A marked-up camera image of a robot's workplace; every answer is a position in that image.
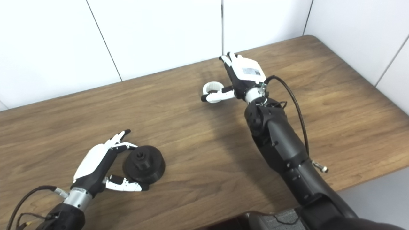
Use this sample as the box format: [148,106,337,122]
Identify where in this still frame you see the thin arm wires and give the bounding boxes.
[15,212,54,228]
[256,97,288,110]

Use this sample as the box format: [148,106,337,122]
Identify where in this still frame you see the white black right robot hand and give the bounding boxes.
[201,52,267,103]

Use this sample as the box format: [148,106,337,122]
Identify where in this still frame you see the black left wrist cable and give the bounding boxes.
[6,185,69,230]

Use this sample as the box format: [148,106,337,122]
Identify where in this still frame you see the thin left arm wires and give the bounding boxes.
[15,212,54,228]

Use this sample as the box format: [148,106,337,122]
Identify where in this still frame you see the thin right arm wires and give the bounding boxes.
[256,97,288,110]

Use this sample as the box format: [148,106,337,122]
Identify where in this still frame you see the round black plastic part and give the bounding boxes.
[122,145,166,184]

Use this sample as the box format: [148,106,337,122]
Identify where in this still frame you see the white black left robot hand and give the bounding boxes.
[71,129,150,196]

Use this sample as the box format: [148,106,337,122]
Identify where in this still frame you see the white toothed plastic ring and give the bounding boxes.
[203,82,224,104]

